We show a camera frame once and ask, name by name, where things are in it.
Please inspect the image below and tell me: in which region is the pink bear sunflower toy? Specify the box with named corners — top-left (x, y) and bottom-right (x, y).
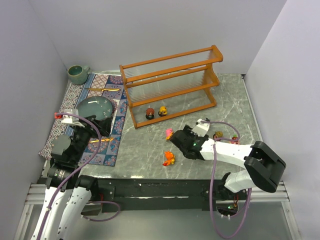
top-left (165, 128), bottom-right (174, 140)

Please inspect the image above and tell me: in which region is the straw hat figurine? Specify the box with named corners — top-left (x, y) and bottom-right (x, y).
top-left (213, 131), bottom-right (224, 140)

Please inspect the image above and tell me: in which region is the yellow-haired figurine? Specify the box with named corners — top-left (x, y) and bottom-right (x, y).
top-left (158, 106), bottom-right (168, 117)

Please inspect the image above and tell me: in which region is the red-haired figurine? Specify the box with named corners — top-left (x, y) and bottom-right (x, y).
top-left (145, 107), bottom-right (155, 120)

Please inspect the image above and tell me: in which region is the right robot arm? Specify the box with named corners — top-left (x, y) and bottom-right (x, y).
top-left (170, 125), bottom-right (286, 200)

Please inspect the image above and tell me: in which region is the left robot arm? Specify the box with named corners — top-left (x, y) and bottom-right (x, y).
top-left (31, 111), bottom-right (112, 240)

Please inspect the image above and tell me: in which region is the orange wooden three-tier shelf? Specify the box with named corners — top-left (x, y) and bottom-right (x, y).
top-left (119, 45), bottom-right (224, 129)

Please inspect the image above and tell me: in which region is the gold fork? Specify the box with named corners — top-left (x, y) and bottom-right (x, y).
top-left (89, 137), bottom-right (114, 144)

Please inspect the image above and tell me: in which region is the teal ceramic plate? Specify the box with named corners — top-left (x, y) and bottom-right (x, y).
top-left (76, 96), bottom-right (113, 120)

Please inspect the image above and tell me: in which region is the orange dragon toy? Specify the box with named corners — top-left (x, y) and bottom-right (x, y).
top-left (162, 151), bottom-right (175, 167)

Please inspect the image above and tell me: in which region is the gold knife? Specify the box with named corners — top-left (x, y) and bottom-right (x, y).
top-left (85, 87), bottom-right (121, 92)

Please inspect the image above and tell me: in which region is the patterned blue placemat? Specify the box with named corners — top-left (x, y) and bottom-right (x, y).
top-left (38, 72), bottom-right (129, 167)

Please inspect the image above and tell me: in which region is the pink donut strawberry toy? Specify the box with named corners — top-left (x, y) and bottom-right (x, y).
top-left (230, 135), bottom-right (240, 145)

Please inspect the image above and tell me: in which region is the green ceramic mug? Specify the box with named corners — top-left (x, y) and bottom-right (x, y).
top-left (67, 65), bottom-right (90, 85)

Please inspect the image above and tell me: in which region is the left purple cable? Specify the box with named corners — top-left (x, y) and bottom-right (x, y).
top-left (37, 112), bottom-right (122, 240)

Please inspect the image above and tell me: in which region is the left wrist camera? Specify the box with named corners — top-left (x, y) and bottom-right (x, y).
top-left (54, 108), bottom-right (85, 128)

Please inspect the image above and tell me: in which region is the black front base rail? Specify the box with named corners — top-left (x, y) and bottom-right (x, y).
top-left (37, 176), bottom-right (253, 213)

